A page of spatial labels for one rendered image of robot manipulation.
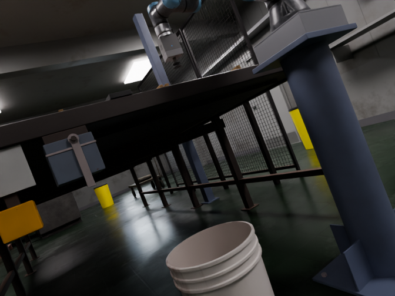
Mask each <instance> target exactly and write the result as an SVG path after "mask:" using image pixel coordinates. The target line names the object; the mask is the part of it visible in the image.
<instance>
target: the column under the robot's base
mask: <svg viewBox="0 0 395 296"><path fill-rule="evenodd" d="M356 28H357V25H356V23H350V24H347V25H342V26H336V27H332V28H327V29H322V30H318V31H313V32H308V33H305V34H304V35H302V36H301V37H299V38H298V39H296V40H295V41H293V42H292V43H291V44H289V45H287V46H286V47H285V48H283V49H282V50H280V51H279V52H278V53H276V54H275V55H273V56H272V57H270V58H269V59H268V60H266V61H264V62H263V63H262V64H260V65H259V66H257V67H256V68H254V69H253V70H252V71H253V74H254V75H255V74H258V73H262V72H265V71H268V70H272V69H276V68H280V67H282V69H283V71H284V74H285V77H286V79H287V82H288V84H289V87H290V90H291V91H292V94H293V97H294V99H295V102H296V104H297V107H298V110H299V112H300V115H301V117H302V120H303V123H304V125H305V127H306V130H307V132H308V135H309V137H310V140H311V143H312V145H313V148H314V150H315V153H316V156H317V158H318V160H319V163H320V166H321V168H322V170H323V173H324V176H325V178H326V181H327V183H328V186H329V189H330V191H331V193H332V196H333V199H334V202H335V203H336V206H337V209H338V211H339V214H340V216H341V219H342V222H343V224H344V225H337V224H329V225H330V228H331V230H332V232H333V235H334V238H335V240H336V243H337V245H338V248H339V250H340V253H341V254H340V255H338V256H337V257H336V258H335V259H334V260H333V261H332V262H330V263H329V264H328V265H327V266H326V267H324V269H322V270H321V271H320V272H319V273H318V274H316V275H315V276H314V277H313V278H312V280H313V281H315V282H318V283H321V284H324V285H327V286H329V287H333V288H336V289H338V290H341V291H344V292H348V293H350V294H353V295H356V296H395V208H394V209H393V208H392V206H391V203H390V200H389V198H388V196H387V193H386V190H385V188H384V186H383V183H382V180H381V178H380V175H379V173H378V170H377V167H376V165H375V162H374V160H373V157H372V155H371V153H370V149H369V147H368V145H367V142H366V140H365V137H364V134H363V132H362V129H361V127H360V124H359V121H358V119H357V116H356V114H355V112H354V109H353V106H352V103H351V101H350V99H349V96H348V94H347V91H346V88H345V86H344V83H343V81H342V78H341V76H340V73H339V70H338V68H337V65H336V63H335V61H334V58H333V55H332V52H331V50H330V48H329V44H331V43H332V42H334V41H336V40H338V39H339V38H341V37H342V36H345V35H346V34H348V33H349V32H351V31H353V30H355V29H356Z"/></svg>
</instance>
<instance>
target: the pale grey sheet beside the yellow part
mask: <svg viewBox="0 0 395 296"><path fill-rule="evenodd" d="M35 185H36V183H35V180H34V177H33V175H32V173H31V170H30V168H29V165H28V162H27V161H26V158H25V155H24V153H23V150H22V147H21V145H20V144H18V145H15V146H11V147H7V148H4V149H1V150H0V197H3V196H6V195H9V194H12V193H15V192H17V191H20V190H23V189H27V188H28V187H32V186H35Z"/></svg>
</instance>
